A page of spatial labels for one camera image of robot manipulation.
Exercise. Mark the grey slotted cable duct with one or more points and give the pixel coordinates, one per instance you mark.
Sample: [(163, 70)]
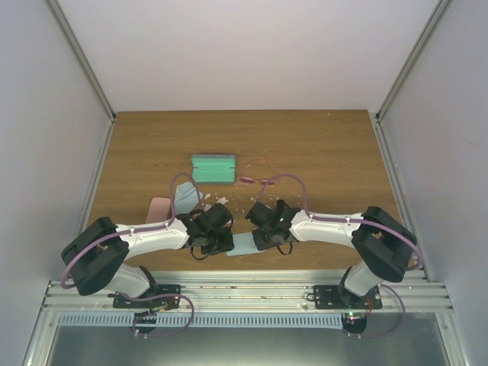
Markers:
[(206, 320)]

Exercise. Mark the pink tinted sunglasses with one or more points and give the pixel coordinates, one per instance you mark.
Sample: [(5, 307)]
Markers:
[(248, 179)]

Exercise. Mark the pink glasses case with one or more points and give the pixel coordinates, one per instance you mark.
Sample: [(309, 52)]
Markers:
[(159, 210)]

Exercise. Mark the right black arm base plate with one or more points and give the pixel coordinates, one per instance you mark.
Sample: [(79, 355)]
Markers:
[(329, 297)]

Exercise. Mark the right aluminium frame post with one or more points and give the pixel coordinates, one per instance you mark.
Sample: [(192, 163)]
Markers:
[(426, 34)]

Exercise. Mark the aluminium frame rail front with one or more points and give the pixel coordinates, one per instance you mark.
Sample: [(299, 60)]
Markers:
[(290, 291)]

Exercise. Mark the left aluminium frame post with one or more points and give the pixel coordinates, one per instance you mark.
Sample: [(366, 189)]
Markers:
[(65, 27)]

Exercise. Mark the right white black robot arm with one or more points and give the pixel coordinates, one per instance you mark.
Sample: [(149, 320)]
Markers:
[(384, 245)]

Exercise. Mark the light blue cleaning cloth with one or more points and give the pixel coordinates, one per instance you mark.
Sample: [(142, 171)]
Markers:
[(243, 245)]

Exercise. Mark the teal glasses case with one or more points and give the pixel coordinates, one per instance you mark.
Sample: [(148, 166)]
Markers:
[(214, 168)]

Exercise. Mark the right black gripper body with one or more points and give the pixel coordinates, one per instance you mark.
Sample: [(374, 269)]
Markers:
[(266, 242)]

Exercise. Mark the aluminium frame post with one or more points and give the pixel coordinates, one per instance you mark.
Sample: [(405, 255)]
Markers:
[(65, 27), (426, 34)]

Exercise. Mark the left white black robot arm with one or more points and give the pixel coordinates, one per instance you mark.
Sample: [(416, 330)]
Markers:
[(95, 258)]

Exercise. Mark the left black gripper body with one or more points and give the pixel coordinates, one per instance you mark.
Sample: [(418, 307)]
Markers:
[(216, 243)]

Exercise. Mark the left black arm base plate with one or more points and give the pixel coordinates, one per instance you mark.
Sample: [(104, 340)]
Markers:
[(162, 296)]

